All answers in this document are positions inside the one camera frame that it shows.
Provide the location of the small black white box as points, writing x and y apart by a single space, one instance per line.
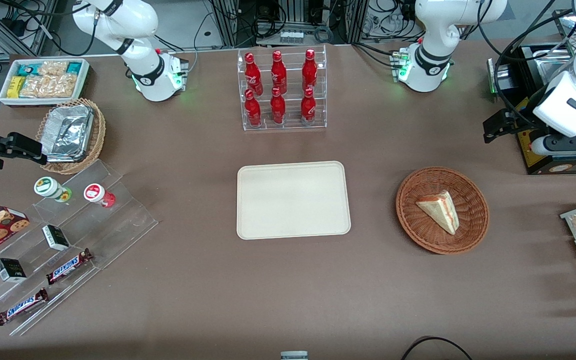
55 237
10 270

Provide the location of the brown round wicker basket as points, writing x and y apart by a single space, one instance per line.
418 230

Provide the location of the small clear cracker bag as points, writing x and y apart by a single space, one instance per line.
53 68

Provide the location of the aluminium foil tray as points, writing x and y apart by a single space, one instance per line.
68 132

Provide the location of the snickers chocolate bar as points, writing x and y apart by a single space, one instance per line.
69 266
22 306

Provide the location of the white power strip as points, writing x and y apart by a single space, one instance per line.
292 36

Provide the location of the stainless steel food pan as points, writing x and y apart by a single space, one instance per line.
553 62

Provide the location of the triangular sandwich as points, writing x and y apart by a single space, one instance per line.
440 210

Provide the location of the red cola bottle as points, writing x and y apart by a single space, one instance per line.
278 72
277 107
308 106
252 72
253 110
309 70

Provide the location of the red lid white cup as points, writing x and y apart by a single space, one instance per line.
95 193

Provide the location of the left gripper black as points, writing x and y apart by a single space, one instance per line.
521 118

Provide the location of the white rectangular snack bin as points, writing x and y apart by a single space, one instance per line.
5 100

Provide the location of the yellow snack packet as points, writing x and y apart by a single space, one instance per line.
15 86

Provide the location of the grey device at table edge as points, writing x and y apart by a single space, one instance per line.
294 355

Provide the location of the light wicker basket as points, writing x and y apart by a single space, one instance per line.
99 130

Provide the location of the teal snack packet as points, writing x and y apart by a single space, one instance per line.
74 67
28 69

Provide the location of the clear acrylic bottle rack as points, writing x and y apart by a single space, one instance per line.
290 122

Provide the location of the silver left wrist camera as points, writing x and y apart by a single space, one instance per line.
568 145

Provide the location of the large clear cracker bag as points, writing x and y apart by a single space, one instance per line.
50 86

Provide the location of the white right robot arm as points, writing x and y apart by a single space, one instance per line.
138 20

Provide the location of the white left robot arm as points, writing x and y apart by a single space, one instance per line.
433 30

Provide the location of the beige plastic tray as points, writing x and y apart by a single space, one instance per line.
293 200

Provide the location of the green lid white cup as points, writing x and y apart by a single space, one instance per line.
48 187

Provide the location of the black hot food display case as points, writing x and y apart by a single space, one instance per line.
568 165

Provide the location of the clear acrylic stepped display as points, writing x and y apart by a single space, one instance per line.
118 220

